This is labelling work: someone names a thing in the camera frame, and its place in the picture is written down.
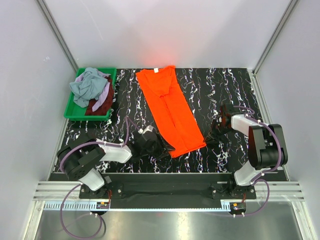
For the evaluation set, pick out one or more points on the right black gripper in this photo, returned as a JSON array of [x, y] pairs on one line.
[[212, 137]]

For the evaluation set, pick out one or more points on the aluminium corner post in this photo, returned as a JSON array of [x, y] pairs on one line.
[[57, 33], [275, 35]]

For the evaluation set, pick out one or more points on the dark red t shirt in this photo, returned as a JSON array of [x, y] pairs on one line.
[[101, 106]]

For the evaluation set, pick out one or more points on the green plastic tray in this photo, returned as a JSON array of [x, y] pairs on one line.
[[73, 112]]

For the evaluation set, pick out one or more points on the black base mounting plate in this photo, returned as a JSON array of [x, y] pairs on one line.
[[165, 202]]

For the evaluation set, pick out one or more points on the lilac t shirt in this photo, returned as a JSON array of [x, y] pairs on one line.
[[102, 96]]

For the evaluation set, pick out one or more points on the white slotted cable duct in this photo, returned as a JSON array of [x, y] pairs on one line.
[[98, 207]]

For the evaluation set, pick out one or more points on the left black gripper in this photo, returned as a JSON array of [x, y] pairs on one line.
[[163, 148]]

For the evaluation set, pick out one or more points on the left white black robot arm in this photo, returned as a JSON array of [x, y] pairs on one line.
[[78, 160]]

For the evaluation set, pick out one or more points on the left aluminium corner post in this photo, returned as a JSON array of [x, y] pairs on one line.
[[57, 33]]

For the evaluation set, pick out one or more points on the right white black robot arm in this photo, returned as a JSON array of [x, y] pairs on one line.
[[266, 145]]

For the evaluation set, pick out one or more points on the right aluminium corner post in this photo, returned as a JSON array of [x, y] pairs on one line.
[[275, 35]]

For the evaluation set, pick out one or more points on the orange t shirt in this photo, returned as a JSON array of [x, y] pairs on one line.
[[170, 110]]

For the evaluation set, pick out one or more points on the grey-blue t shirt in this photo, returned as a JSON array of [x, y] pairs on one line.
[[87, 86]]

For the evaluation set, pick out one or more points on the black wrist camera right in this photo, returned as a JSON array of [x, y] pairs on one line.
[[227, 110]]

